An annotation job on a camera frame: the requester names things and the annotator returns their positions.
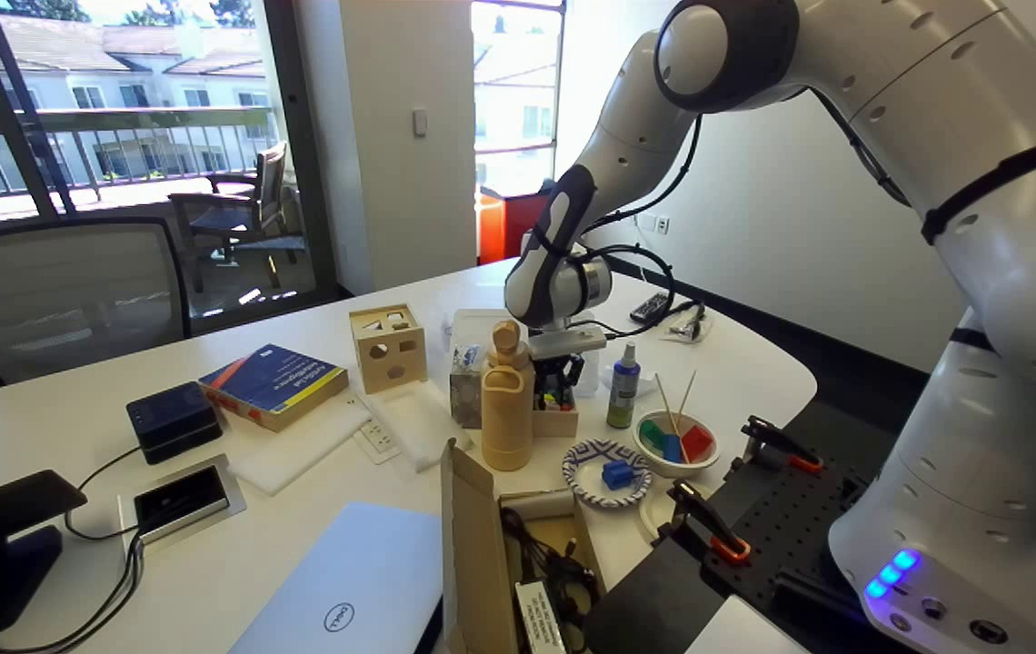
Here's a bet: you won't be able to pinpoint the silver Dell laptop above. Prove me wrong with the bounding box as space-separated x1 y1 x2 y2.
226 499 448 654

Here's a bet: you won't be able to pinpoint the colourful bowl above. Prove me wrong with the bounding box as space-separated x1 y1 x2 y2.
632 408 725 480

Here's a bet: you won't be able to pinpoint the open cardboard box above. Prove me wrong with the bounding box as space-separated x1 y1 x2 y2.
440 436 609 654

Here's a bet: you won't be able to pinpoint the wooden shape sorter cube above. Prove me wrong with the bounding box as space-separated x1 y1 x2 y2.
346 303 434 395

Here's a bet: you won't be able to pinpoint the balcony railing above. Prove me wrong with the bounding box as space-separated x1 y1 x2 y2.
0 107 285 202

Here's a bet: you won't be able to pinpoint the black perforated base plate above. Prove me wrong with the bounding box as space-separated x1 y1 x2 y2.
583 395 911 654

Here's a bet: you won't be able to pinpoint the light grey wrist camera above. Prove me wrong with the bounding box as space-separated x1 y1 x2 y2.
525 325 611 363

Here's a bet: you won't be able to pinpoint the red block in bowl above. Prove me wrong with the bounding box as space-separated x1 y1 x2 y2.
678 423 715 464

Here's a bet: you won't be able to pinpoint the grey mesh office chair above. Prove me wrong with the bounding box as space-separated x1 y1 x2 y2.
0 213 193 394

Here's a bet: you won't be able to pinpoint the orange red seat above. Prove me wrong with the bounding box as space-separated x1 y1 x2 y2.
474 190 551 264

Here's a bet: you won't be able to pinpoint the blue block on plate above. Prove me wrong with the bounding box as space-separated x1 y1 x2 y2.
600 457 644 495

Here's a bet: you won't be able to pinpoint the small bottle with blue cap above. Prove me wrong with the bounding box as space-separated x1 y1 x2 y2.
605 341 644 434

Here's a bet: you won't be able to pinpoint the black clamp orange tips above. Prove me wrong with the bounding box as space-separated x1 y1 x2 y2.
742 415 831 480
667 480 758 568

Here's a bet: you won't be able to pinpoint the dark outdoor chair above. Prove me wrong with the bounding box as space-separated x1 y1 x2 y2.
167 140 312 304

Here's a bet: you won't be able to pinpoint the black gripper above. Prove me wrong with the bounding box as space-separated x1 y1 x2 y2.
530 354 586 415

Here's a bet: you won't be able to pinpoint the black phone on pad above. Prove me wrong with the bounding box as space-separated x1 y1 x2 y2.
114 453 249 546

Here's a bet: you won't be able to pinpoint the grey holder with items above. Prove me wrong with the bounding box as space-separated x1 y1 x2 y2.
448 350 493 429

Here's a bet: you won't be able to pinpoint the tan water bottle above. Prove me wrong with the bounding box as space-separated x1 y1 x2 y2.
476 318 540 476

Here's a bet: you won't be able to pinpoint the small wooden block box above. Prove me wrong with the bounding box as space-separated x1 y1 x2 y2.
530 360 583 444

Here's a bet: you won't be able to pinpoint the blue white patterned plate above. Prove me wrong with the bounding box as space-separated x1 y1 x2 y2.
562 436 655 512

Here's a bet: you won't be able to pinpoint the small black box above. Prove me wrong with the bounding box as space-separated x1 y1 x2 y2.
124 377 226 469

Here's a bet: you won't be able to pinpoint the colourful book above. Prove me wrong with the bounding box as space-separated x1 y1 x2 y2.
201 341 353 434

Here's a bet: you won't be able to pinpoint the black charging cable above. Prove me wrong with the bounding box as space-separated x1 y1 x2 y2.
0 440 152 654

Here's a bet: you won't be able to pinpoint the white flat foam sheet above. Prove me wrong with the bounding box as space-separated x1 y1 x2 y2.
364 377 460 476
221 394 376 499

